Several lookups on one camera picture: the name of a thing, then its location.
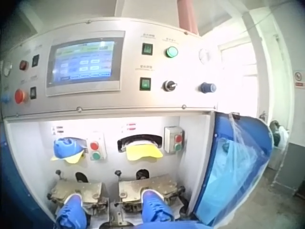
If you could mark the clear plastic bag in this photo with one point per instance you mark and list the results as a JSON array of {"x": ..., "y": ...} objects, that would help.
[{"x": 233, "y": 167}]

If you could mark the blue cap with yellow brim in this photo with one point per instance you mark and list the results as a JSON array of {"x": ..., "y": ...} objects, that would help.
[{"x": 64, "y": 149}]

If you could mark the blue round knob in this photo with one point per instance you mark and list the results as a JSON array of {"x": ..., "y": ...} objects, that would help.
[{"x": 207, "y": 87}]

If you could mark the black selector knob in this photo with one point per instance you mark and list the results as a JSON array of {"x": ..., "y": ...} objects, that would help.
[{"x": 169, "y": 86}]

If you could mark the green round indicator lamp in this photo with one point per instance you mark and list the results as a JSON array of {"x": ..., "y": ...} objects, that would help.
[{"x": 171, "y": 51}]

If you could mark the grey machine control panel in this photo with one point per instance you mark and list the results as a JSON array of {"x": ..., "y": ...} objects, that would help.
[{"x": 133, "y": 100}]

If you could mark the bright window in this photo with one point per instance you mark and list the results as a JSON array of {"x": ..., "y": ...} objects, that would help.
[{"x": 238, "y": 78}]

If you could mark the small red indicator lamp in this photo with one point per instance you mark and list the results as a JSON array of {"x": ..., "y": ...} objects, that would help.
[{"x": 23, "y": 65}]

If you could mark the grey cabinet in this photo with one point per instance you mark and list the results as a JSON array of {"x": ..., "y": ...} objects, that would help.
[{"x": 288, "y": 167}]

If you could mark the grey red-green button box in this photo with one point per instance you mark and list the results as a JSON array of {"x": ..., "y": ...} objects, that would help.
[{"x": 174, "y": 139}]

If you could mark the black rocker switch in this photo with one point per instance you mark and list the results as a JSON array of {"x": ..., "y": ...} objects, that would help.
[
  {"x": 35, "y": 60},
  {"x": 33, "y": 93}
]

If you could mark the green rocker switch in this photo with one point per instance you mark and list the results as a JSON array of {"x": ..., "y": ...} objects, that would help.
[
  {"x": 145, "y": 84},
  {"x": 147, "y": 48}
]

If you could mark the round pressure gauge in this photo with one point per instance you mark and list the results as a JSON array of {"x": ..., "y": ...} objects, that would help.
[
  {"x": 7, "y": 68},
  {"x": 204, "y": 55}
]

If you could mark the black curved press mould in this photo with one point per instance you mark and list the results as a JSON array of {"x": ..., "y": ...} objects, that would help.
[{"x": 140, "y": 138}]

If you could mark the touchscreen monitor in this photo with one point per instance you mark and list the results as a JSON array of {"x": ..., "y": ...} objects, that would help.
[{"x": 83, "y": 60}]

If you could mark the red prohibition wall sign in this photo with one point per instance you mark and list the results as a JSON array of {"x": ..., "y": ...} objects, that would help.
[{"x": 299, "y": 78}]

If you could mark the white red-green button box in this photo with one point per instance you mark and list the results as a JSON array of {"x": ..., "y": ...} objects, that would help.
[{"x": 96, "y": 147}]

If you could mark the large red push button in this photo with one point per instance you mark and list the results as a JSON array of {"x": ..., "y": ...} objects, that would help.
[{"x": 21, "y": 96}]

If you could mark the blue machine side cover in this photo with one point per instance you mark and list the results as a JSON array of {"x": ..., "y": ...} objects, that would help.
[
  {"x": 16, "y": 186},
  {"x": 226, "y": 128}
]

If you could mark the yellow cap brim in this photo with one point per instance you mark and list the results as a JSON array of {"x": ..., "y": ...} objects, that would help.
[{"x": 143, "y": 152}]

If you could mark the black-knobbed metal lever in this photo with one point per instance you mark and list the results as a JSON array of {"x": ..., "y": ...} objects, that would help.
[
  {"x": 117, "y": 175},
  {"x": 58, "y": 175}
]

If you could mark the pink vertical pipe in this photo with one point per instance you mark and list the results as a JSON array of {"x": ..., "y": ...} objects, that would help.
[{"x": 188, "y": 16}]

